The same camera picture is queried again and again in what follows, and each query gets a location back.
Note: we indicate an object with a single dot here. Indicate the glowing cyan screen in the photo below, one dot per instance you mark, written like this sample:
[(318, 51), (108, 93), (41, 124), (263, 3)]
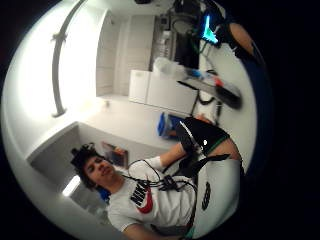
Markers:
[(208, 33)]

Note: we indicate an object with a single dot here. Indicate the blue bin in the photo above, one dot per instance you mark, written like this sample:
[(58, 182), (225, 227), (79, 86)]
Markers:
[(164, 125)]

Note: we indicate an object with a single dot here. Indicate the long black device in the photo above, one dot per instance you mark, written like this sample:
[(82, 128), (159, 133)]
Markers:
[(220, 91)]

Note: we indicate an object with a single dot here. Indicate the round grey lamp head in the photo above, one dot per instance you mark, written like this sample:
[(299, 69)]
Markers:
[(182, 26)]

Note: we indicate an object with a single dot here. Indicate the white low cabinet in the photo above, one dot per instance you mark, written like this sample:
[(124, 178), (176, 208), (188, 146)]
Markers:
[(160, 90)]

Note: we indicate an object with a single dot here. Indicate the grey storage shelf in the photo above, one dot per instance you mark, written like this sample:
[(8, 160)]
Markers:
[(165, 40)]

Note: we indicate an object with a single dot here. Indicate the clear plastic container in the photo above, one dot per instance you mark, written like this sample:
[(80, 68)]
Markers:
[(166, 68)]

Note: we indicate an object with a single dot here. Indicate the person in white t-shirt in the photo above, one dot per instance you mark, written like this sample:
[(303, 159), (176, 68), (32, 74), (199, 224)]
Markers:
[(160, 206)]

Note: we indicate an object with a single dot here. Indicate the long ceiling light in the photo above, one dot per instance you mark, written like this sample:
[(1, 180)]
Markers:
[(71, 186)]

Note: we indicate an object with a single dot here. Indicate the framed wall picture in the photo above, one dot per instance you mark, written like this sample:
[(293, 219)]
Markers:
[(116, 155)]

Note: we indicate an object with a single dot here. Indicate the curved grey ceiling rail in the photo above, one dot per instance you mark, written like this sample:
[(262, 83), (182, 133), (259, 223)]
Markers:
[(57, 66)]

